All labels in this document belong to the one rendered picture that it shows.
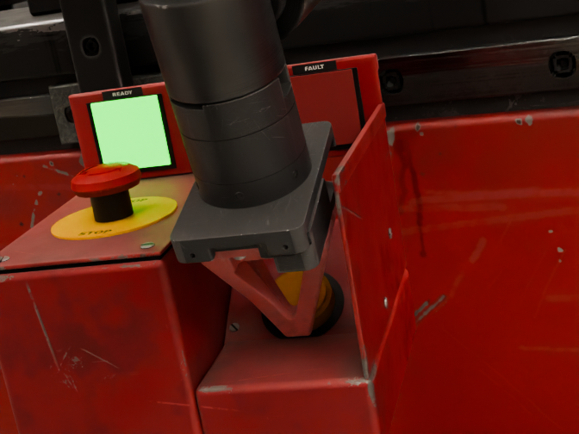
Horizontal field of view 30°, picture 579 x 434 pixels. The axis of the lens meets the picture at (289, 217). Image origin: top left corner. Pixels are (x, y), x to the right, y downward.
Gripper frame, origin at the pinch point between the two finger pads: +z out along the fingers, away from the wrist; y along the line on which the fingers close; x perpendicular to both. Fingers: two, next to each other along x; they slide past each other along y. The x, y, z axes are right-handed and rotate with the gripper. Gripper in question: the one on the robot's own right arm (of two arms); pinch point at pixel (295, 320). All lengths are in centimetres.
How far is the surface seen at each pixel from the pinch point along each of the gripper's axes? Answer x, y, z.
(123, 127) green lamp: 11.9, 12.7, -6.5
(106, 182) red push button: 9.3, 2.8, -8.2
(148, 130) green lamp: 10.3, 12.6, -6.1
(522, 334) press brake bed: -10.2, 19.2, 17.7
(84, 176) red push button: 10.6, 3.3, -8.4
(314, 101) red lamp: -0.5, 12.8, -6.6
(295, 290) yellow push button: 0.4, 2.5, -0.2
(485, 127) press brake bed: -9.4, 23.5, 2.4
